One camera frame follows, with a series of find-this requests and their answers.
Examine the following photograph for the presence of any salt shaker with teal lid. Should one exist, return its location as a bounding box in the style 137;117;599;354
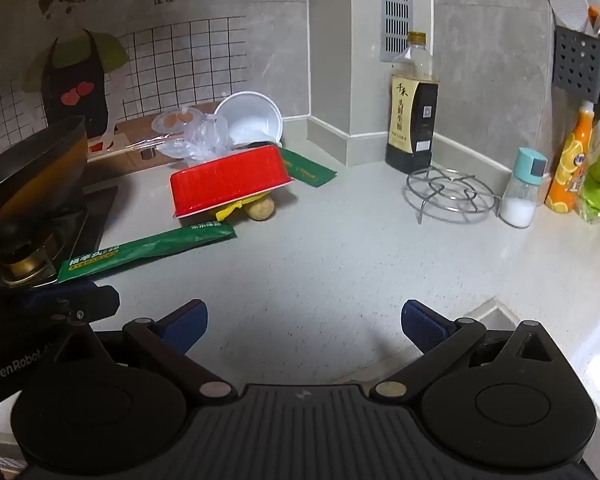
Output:
498;147;548;228

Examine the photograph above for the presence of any white plastic bowl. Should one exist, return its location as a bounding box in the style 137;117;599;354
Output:
214;91;284;151

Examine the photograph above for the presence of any black wok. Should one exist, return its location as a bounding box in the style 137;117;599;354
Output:
0;116;88;241

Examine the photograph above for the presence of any wall poster with cartoon cook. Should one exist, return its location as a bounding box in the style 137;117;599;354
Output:
0;0;308;161

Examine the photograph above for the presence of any yellow cloth under bowl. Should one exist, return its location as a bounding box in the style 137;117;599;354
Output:
215;200;253;222

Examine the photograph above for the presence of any gas stove burner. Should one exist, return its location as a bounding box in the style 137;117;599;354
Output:
0;185;118;291

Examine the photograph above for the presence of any potato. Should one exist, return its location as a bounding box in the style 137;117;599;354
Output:
244;196;275;221

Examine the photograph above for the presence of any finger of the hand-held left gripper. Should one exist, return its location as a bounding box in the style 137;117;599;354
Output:
22;280;121;323

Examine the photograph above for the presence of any brass gas burner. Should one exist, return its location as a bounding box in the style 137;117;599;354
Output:
0;246;58;282

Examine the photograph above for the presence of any brown cardboard box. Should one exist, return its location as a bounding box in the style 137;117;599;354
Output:
87;102;221;173

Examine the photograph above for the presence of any metal mesh skimmer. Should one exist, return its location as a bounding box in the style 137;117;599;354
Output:
548;0;588;33

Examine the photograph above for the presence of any grey vent grille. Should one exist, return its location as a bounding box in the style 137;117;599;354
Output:
379;0;415;63

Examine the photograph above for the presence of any metal steamer rack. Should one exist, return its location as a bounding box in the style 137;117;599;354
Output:
406;165;496;224

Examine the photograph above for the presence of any clear plastic bag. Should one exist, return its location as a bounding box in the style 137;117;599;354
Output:
157;112;236;166

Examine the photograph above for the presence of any white plastic tray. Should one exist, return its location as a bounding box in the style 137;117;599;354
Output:
170;145;296;218

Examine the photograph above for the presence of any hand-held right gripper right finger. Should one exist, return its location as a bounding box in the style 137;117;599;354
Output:
370;299;556;402

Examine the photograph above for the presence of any grey utensil rack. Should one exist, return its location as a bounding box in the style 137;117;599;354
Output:
552;25;600;103

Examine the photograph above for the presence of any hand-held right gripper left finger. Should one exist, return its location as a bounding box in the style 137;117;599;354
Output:
87;299;237;402

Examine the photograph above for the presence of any green chopstick packet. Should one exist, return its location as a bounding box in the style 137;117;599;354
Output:
57;222;236;283
280;147;337;188

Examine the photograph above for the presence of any dark soy sauce bottle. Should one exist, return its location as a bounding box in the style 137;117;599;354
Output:
385;31;440;175

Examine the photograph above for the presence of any orange spray bottle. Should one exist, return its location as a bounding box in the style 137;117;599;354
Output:
545;100;595;214

